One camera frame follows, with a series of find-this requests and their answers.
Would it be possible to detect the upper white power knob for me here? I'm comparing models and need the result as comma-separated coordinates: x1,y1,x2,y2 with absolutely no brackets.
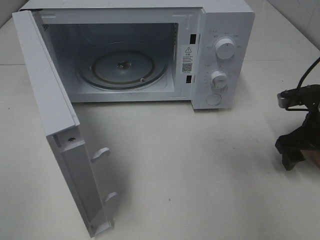
214,36,236,60

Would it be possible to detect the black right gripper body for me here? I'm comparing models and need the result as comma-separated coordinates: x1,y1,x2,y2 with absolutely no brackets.
275,111,320,153

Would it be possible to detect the round white door button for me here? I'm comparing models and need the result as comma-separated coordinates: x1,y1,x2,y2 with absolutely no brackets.
206,93,222,106

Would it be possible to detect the lower white timer knob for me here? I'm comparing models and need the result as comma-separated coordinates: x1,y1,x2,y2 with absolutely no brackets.
210,70,228,89

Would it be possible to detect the glass microwave turntable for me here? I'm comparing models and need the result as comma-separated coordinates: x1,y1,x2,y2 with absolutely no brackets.
76,41,169,90

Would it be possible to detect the white warning label sticker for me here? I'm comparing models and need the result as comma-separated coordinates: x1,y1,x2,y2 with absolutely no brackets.
179,44,197,75

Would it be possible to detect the white microwave oven body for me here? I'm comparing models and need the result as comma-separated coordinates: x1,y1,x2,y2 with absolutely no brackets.
18,0,255,110

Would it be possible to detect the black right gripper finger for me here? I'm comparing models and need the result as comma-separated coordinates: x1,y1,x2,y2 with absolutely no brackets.
277,147,306,171

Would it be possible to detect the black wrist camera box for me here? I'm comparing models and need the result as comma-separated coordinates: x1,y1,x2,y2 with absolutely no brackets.
277,84,320,112

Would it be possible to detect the white microwave door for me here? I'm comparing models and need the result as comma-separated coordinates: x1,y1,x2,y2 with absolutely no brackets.
12,10,117,237

